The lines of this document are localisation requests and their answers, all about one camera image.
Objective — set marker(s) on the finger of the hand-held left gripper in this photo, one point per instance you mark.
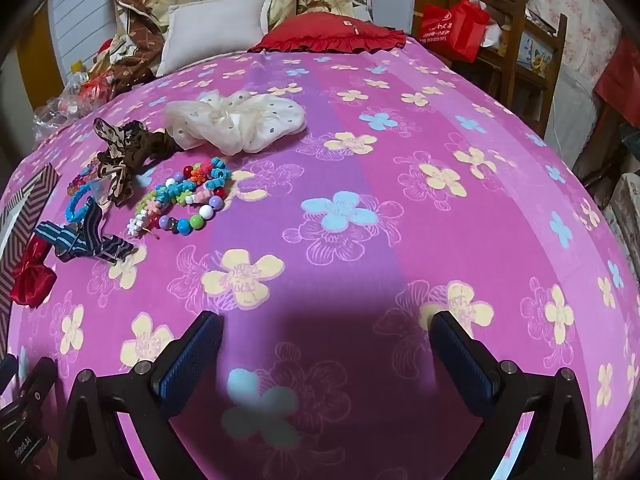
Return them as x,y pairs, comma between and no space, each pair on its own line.
35,385
6,367

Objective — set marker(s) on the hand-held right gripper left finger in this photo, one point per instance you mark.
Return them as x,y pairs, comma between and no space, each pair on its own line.
192,360

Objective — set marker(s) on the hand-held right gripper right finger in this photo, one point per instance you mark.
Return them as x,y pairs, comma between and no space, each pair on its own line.
465,365

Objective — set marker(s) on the shiny red bow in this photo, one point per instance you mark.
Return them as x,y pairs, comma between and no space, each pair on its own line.
32,280

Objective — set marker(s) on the blue striped hair clip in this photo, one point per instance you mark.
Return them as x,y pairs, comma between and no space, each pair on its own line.
82,240

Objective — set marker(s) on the striped jewelry box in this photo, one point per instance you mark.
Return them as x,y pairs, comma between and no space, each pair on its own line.
22,210

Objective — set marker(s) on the leopard print bow hair clip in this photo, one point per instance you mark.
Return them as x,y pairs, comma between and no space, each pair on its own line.
117,160

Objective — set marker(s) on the white polka-dot scrunchie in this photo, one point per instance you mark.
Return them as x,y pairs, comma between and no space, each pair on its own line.
240,120

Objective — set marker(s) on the pink floral bedsheet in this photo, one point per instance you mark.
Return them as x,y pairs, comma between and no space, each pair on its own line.
380,240

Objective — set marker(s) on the pile of clear plastic bags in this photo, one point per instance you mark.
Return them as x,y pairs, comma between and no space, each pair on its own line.
70,100

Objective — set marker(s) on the white lace cloth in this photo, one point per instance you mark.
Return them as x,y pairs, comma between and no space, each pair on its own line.
575,110

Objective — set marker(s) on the wooden chair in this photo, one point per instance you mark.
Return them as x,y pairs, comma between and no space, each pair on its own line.
525,55

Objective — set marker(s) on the brown patterned quilt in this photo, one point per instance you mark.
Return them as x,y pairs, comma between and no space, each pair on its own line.
135,40

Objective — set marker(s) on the white pillow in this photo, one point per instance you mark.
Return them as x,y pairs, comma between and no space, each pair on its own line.
210,35

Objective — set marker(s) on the red cloth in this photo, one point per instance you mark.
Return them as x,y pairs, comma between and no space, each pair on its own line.
620,75

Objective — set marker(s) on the red shopping bag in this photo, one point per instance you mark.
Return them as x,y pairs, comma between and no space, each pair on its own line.
450,27

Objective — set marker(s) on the red ruffled pillow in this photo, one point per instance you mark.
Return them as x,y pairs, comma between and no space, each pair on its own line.
325,32

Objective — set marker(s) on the pink floral cloth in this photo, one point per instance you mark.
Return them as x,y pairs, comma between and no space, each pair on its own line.
575,5

